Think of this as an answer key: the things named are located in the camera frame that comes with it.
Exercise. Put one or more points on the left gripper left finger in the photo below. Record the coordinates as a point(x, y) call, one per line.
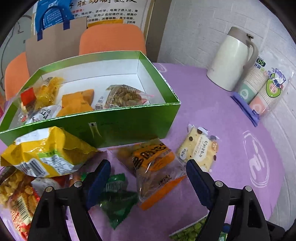
point(49, 222)

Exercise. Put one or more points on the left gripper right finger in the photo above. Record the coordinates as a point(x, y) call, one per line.
point(248, 222)

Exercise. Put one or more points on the red biscuit packet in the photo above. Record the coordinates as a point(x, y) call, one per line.
point(30, 194)

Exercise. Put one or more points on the yellow chip bag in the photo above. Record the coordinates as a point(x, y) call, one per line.
point(48, 152)

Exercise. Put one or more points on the green pea packet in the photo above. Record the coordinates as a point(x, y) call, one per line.
point(115, 201)

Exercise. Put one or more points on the chocolate chip cookie packet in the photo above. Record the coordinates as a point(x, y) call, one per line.
point(200, 146)

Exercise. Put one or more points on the orange clear peanut packet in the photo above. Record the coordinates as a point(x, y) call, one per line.
point(155, 166)

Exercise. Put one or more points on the green blue snack packet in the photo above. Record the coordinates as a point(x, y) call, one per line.
point(189, 232)

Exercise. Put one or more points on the white cartoon snack packet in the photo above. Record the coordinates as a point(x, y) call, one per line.
point(45, 113)

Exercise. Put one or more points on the clear pastry packet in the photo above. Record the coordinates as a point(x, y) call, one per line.
point(30, 103)

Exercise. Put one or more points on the orange snack packet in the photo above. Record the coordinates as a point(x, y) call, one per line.
point(78, 102)

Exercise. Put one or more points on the large yellow clear bag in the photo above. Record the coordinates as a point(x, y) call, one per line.
point(47, 92)

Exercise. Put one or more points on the pink nut packet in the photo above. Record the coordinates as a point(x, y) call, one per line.
point(119, 96)

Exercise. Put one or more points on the clear twisted snack bag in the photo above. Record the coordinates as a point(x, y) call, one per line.
point(10, 188)

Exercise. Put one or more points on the paper cup pack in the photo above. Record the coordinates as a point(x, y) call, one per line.
point(264, 85)

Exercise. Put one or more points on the green snack box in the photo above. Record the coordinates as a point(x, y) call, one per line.
point(104, 127)

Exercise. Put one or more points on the orange chair left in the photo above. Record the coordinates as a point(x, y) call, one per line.
point(16, 75)

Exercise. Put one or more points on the orange chair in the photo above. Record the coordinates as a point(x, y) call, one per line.
point(112, 37)
point(16, 75)

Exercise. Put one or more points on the white thermos jug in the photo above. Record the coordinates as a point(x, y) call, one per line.
point(236, 54)

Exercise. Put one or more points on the brown cardboard sheet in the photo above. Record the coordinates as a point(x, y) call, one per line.
point(56, 44)

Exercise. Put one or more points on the orange chair right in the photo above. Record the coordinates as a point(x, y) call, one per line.
point(112, 37)

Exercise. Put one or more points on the blue tote bag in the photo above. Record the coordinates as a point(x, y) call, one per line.
point(50, 13)

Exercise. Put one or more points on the wall poster chinese text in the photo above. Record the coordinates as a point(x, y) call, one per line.
point(136, 12)

